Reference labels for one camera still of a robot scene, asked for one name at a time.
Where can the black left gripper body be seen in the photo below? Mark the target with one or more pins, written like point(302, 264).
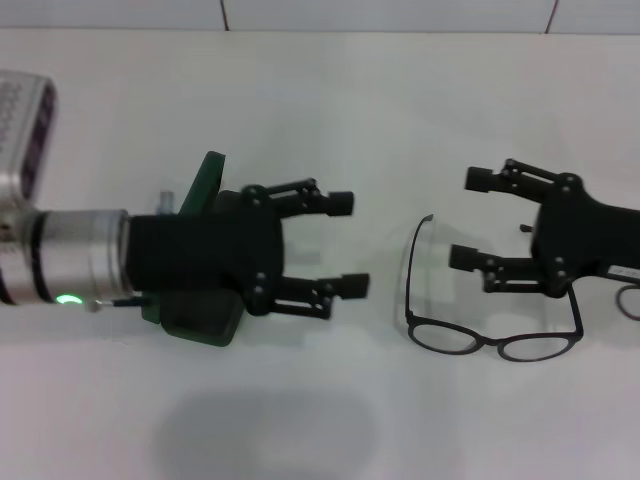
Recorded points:
point(200, 250)

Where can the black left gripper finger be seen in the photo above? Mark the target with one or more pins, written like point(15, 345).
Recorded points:
point(352, 286)
point(340, 203)

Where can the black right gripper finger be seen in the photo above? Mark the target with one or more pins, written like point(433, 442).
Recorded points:
point(462, 257)
point(480, 179)

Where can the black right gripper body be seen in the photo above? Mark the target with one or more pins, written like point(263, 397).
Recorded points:
point(575, 235)

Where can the black glasses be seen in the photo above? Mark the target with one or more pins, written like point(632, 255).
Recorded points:
point(411, 320)

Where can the green glasses case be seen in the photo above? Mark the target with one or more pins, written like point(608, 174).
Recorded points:
point(200, 325)

